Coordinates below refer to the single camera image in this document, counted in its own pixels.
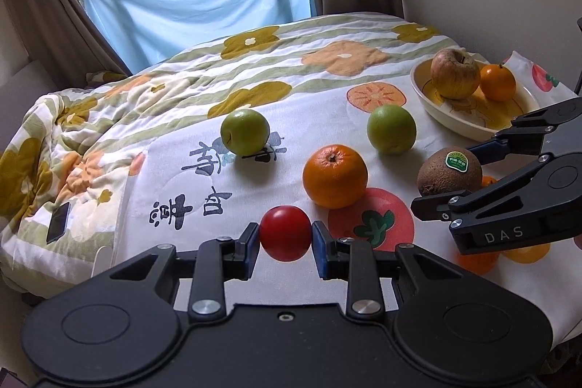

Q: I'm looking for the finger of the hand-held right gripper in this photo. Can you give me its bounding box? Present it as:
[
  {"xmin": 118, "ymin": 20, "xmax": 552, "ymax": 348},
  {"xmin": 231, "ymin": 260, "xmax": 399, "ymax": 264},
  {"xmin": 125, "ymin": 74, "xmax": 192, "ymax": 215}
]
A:
[
  {"xmin": 465, "ymin": 108, "xmax": 553, "ymax": 165},
  {"xmin": 410, "ymin": 156, "xmax": 551, "ymax": 225}
]

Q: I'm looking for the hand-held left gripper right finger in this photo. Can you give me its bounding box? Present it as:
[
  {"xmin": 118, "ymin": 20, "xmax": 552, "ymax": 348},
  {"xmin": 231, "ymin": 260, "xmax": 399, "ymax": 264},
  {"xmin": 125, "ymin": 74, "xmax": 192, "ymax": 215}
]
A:
[{"xmin": 313, "ymin": 221, "xmax": 483, "ymax": 316}]

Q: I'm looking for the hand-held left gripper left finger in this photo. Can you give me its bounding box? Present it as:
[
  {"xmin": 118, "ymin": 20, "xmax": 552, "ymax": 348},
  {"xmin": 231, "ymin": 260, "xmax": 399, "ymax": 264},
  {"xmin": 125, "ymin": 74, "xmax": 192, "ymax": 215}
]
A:
[{"xmin": 93, "ymin": 223, "xmax": 261, "ymax": 322}]

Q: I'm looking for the red tomato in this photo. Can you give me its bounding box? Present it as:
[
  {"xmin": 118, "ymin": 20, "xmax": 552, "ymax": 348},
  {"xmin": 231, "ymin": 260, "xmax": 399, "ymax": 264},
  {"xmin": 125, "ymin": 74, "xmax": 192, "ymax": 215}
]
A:
[{"xmin": 259, "ymin": 206, "xmax": 312, "ymax": 262}]

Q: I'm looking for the brown kiwi with green sticker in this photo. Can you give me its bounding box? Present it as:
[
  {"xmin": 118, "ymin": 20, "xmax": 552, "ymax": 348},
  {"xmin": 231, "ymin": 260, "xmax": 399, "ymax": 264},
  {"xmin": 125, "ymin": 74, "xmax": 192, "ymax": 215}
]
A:
[{"xmin": 417, "ymin": 146, "xmax": 483, "ymax": 197}]

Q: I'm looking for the large orange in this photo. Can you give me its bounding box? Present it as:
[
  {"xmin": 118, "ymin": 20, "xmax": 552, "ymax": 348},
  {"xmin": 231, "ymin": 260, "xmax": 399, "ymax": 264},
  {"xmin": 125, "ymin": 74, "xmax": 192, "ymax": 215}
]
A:
[{"xmin": 303, "ymin": 145, "xmax": 369, "ymax": 209}]

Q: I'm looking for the cream ceramic bowl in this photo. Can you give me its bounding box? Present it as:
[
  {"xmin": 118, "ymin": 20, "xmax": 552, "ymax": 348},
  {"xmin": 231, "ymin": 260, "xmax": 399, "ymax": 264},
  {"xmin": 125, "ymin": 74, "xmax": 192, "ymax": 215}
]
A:
[{"xmin": 410, "ymin": 56, "xmax": 539, "ymax": 142}]

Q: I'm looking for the green apple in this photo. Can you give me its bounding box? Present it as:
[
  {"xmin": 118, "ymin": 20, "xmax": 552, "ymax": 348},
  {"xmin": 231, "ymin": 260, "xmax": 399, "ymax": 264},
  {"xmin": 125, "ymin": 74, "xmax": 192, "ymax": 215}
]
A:
[
  {"xmin": 367, "ymin": 105, "xmax": 417, "ymax": 155},
  {"xmin": 220, "ymin": 109, "xmax": 270, "ymax": 157}
]

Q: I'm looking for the medium orange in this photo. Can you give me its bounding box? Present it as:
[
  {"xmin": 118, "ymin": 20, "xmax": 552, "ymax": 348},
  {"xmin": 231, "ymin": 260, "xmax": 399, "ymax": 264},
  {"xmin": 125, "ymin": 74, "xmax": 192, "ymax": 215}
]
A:
[{"xmin": 479, "ymin": 64, "xmax": 517, "ymax": 102}]

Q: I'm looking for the russet wrinkled apple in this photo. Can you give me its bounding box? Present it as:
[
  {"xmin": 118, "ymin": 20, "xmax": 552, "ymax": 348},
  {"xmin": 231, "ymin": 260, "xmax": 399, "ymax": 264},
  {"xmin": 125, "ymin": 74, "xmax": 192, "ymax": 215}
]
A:
[{"xmin": 430, "ymin": 48, "xmax": 481, "ymax": 100}]

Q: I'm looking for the white persimmon print cloth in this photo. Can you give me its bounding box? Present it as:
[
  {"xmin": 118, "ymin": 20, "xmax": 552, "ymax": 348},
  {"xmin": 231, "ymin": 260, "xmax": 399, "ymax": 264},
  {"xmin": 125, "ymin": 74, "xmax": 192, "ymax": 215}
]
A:
[{"xmin": 113, "ymin": 49, "xmax": 582, "ymax": 345}]

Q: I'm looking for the floral striped quilt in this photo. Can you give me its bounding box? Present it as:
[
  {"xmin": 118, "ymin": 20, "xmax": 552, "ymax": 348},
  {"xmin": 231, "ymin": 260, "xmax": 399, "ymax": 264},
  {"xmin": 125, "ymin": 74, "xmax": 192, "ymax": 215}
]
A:
[{"xmin": 0, "ymin": 13, "xmax": 446, "ymax": 293}]

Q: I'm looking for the black smartphone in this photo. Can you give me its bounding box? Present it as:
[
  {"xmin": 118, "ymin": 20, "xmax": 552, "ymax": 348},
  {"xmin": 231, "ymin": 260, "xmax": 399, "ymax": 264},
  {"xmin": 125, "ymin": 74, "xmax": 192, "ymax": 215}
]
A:
[{"xmin": 45, "ymin": 201, "xmax": 72, "ymax": 244}]

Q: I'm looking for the floral pillow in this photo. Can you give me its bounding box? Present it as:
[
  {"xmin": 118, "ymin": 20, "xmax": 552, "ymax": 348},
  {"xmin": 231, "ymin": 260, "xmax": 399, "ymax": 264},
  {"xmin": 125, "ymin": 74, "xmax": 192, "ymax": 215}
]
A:
[{"xmin": 86, "ymin": 71, "xmax": 129, "ymax": 85}]

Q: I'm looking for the beige padded headboard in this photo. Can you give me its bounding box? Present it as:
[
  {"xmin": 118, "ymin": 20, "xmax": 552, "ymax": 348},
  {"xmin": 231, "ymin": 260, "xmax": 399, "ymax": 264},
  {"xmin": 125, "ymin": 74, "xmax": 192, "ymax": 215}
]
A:
[{"xmin": 0, "ymin": 0, "xmax": 51, "ymax": 98}]

